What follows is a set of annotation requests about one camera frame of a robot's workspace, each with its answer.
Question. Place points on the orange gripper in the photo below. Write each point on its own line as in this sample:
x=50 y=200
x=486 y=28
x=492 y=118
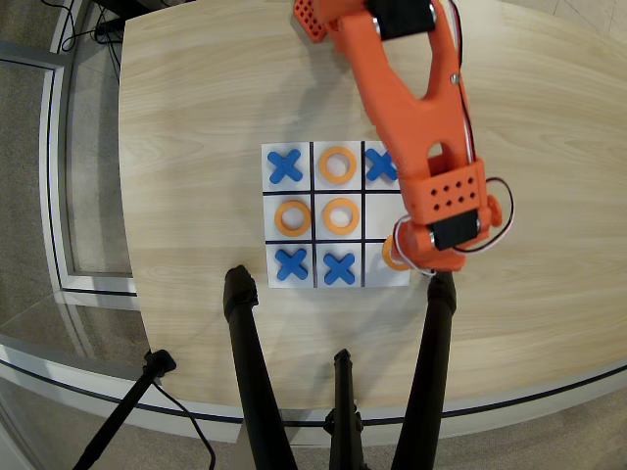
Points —
x=399 y=245

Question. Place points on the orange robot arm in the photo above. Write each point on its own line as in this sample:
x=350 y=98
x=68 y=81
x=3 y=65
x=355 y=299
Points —
x=406 y=112

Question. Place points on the white tic-tac-toe grid sheet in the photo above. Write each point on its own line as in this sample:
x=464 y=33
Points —
x=382 y=215

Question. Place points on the blue foam cross piece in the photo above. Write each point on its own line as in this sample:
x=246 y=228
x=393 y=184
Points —
x=339 y=269
x=284 y=167
x=378 y=164
x=292 y=264

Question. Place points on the thick black tripod leg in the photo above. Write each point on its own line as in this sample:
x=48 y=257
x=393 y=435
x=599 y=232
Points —
x=431 y=352
x=247 y=352

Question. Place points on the short black tripod leg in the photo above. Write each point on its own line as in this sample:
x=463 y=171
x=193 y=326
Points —
x=345 y=406

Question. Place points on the thin black stand leg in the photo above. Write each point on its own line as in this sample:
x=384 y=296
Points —
x=122 y=411

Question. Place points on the white glass panel frame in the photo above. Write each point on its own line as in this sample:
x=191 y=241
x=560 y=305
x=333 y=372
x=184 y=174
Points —
x=54 y=196

